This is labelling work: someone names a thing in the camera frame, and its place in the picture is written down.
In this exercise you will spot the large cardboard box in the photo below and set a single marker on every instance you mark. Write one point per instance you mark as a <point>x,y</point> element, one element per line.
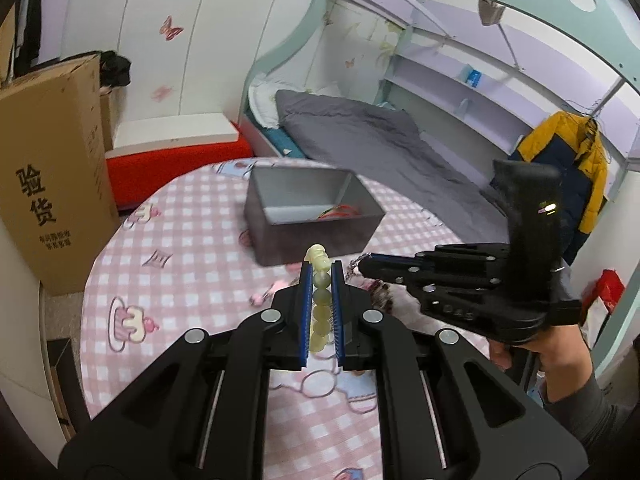
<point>56,198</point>

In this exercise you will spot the grey duvet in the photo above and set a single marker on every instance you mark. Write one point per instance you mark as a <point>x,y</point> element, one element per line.
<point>385,145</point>

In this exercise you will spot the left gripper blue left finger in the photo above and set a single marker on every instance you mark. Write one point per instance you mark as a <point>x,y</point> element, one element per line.
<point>305,288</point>

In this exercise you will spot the blue box on shelf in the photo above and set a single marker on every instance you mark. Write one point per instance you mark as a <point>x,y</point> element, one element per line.
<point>473,78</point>

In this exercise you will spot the white pillow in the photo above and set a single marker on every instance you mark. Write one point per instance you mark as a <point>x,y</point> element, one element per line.
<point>262,92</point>

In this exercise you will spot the yellow navy jacket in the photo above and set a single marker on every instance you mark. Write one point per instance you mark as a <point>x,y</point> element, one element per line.
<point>571,144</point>

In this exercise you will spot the red bag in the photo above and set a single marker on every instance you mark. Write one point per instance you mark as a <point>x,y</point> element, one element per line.
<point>599,304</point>

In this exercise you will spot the person's right hand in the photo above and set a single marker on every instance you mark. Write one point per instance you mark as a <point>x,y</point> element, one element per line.
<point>561,349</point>

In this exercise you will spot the teal bed sheet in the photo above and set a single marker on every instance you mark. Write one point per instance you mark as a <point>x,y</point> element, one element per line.
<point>283,143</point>

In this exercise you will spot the grey metal tin box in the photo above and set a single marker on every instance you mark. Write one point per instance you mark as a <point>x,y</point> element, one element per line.
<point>282,205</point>

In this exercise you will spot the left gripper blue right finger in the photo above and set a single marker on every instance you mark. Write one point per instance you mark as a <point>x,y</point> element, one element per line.
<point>337,285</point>

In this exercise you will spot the white board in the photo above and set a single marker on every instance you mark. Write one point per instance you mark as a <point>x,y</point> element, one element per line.
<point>161,133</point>

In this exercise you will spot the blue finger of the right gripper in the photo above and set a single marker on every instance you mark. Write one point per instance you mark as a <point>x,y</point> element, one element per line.
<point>387,267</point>

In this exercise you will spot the red gold knot charm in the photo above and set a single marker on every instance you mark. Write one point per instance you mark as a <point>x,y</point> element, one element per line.
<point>339,211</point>

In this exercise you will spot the person's right forearm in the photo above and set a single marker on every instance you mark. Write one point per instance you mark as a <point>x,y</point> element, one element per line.
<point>590,417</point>

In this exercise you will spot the red storage bench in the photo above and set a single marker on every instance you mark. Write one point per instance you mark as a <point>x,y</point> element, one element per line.
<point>135,177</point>

